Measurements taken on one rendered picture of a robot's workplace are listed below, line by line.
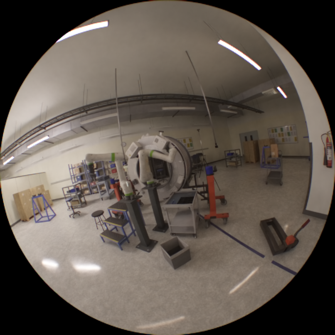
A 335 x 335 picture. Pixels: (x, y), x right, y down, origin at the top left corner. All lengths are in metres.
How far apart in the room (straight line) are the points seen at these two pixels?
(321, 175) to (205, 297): 2.40
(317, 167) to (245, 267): 1.90
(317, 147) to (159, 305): 2.98
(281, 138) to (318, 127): 7.29
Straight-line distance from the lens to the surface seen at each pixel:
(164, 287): 1.57
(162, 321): 1.46
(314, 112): 2.46
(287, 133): 9.42
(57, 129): 6.53
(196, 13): 3.14
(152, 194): 2.02
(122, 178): 1.70
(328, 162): 2.37
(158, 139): 2.13
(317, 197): 2.65
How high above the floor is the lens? 1.42
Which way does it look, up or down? 7 degrees down
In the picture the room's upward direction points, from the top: 11 degrees counter-clockwise
